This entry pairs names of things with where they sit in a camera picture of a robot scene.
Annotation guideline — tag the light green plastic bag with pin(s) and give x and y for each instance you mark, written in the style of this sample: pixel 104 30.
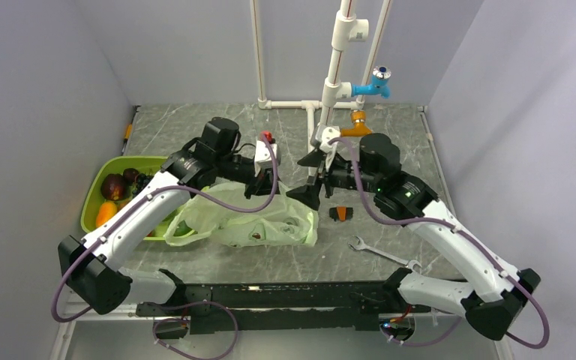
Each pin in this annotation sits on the light green plastic bag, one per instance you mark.
pixel 284 221

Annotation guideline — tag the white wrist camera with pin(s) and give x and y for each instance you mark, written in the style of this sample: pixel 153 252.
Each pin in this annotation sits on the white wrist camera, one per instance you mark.
pixel 267 153
pixel 322 137

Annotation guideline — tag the silver metal wrench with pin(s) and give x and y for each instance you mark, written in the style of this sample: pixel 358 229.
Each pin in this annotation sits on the silver metal wrench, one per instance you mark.
pixel 360 245

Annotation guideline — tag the dark red fake apple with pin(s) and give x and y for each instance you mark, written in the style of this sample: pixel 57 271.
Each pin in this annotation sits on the dark red fake apple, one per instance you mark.
pixel 114 187

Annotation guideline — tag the dark green fake avocado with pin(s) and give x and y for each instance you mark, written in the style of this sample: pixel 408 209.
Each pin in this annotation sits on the dark green fake avocado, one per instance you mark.
pixel 182 230

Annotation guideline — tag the blue plastic faucet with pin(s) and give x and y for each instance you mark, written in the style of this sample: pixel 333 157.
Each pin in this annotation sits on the blue plastic faucet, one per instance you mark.
pixel 378 85

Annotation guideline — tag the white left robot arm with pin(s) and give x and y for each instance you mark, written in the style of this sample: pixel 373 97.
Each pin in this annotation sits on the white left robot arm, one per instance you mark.
pixel 93 266

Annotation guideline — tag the white PVC pipe frame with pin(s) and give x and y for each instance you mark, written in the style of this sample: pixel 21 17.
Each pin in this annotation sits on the white PVC pipe frame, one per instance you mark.
pixel 310 60

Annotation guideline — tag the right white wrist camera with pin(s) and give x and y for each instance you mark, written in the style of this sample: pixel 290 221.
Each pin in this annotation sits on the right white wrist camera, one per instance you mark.
pixel 322 137

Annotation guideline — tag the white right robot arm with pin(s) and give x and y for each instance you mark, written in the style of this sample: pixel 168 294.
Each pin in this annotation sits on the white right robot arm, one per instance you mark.
pixel 492 293

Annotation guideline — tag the dark maroon fake plum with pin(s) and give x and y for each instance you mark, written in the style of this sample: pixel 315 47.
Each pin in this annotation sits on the dark maroon fake plum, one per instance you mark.
pixel 130 175

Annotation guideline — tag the dark fake grape bunch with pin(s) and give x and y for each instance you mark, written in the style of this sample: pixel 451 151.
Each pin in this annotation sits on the dark fake grape bunch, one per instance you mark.
pixel 141 181

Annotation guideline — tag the orange plastic faucet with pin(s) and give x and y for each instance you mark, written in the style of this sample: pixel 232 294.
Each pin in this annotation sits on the orange plastic faucet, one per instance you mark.
pixel 359 128

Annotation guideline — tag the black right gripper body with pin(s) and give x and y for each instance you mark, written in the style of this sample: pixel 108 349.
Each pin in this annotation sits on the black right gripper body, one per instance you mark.
pixel 341 173

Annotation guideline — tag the green plastic basin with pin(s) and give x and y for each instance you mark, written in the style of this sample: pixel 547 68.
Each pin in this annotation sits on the green plastic basin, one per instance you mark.
pixel 149 165

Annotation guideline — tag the black orange small tool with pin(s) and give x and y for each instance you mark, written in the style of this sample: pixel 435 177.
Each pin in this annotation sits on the black orange small tool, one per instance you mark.
pixel 341 213

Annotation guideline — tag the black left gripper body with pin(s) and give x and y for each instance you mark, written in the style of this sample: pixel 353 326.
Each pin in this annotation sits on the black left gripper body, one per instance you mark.
pixel 235 167

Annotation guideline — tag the yellow orange fake mango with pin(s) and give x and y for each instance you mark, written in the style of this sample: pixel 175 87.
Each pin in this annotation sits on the yellow orange fake mango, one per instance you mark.
pixel 106 211

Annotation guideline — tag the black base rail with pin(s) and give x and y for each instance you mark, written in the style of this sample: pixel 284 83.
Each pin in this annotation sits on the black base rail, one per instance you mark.
pixel 214 307

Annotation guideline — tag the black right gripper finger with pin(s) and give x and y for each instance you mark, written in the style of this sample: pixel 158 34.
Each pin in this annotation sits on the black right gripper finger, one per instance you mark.
pixel 307 194
pixel 314 159

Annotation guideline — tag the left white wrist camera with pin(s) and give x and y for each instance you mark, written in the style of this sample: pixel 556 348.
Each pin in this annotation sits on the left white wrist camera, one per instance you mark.
pixel 267 153

